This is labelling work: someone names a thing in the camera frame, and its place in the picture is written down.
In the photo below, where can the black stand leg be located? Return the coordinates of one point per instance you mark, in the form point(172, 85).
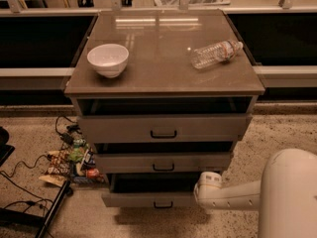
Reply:
point(64, 191)

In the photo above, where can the black chair base edge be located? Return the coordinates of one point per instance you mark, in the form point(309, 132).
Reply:
point(5, 149)

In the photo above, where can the white ceramic bowl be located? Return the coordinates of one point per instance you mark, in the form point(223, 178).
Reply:
point(108, 60)

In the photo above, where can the grey top drawer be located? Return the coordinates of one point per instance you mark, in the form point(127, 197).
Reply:
point(163, 128)

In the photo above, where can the grey drawer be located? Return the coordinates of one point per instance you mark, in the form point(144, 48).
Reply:
point(163, 128)
point(161, 163)
point(161, 190)

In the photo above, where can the grey middle drawer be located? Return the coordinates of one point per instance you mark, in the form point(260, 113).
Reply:
point(161, 163)

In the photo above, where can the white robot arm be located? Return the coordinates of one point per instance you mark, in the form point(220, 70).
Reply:
point(285, 197)

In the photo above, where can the clear plastic water bottle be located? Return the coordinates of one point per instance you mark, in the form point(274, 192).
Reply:
point(215, 53)

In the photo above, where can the grey drawer cabinet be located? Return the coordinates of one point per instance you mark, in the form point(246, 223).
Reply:
point(159, 78)

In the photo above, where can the pile of snack packages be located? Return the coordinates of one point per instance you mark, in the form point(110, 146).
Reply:
point(74, 163)

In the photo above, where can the black power adapter with cable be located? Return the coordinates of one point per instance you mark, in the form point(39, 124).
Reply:
point(66, 135)

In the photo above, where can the grey bottom drawer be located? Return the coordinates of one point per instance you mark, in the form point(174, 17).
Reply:
point(161, 190)

